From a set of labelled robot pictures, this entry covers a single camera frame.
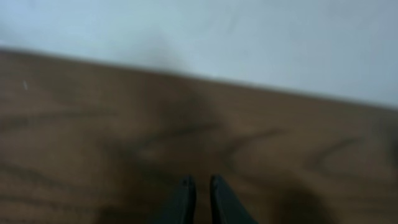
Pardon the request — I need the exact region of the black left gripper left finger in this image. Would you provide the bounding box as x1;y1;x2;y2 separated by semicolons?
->
155;175;197;224

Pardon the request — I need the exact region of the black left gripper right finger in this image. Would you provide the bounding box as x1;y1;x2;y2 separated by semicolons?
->
210;175;258;224

